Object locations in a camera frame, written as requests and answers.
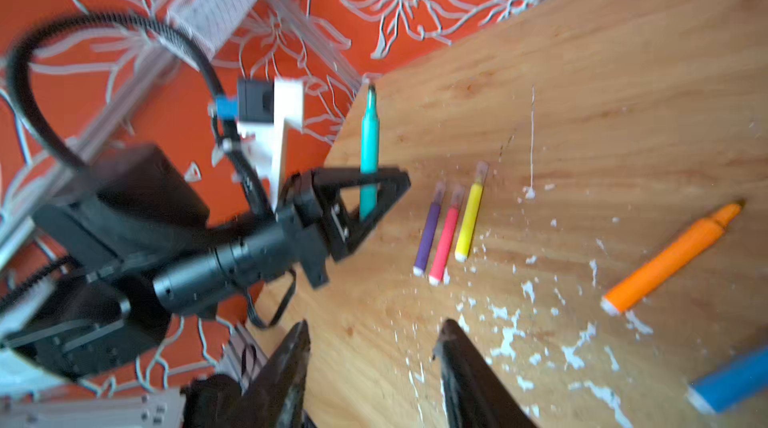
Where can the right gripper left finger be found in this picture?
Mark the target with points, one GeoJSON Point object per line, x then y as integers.
{"type": "Point", "coordinates": [276, 397]}

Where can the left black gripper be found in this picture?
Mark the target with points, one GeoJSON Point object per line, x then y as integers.
{"type": "Point", "coordinates": [138, 234]}

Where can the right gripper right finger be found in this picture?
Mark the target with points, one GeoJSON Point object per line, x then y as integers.
{"type": "Point", "coordinates": [474, 395]}

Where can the purple marker pen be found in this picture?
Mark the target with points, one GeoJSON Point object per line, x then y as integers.
{"type": "Point", "coordinates": [428, 233]}

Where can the green marker pen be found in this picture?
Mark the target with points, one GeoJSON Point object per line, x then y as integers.
{"type": "Point", "coordinates": [369, 151]}

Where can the pink marker pen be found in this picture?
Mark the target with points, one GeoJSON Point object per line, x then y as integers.
{"type": "Point", "coordinates": [437, 271]}

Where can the yellow marker pen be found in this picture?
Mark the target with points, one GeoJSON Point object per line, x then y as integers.
{"type": "Point", "coordinates": [469, 221]}

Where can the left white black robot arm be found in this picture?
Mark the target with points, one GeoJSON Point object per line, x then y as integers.
{"type": "Point", "coordinates": [69, 342]}

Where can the orange marker pen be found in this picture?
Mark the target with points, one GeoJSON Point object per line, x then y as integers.
{"type": "Point", "coordinates": [692, 242]}

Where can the blue marker pen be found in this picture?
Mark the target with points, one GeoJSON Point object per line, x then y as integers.
{"type": "Point", "coordinates": [732, 383]}

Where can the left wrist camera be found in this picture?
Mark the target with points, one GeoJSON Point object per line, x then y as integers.
{"type": "Point", "coordinates": [263, 112]}

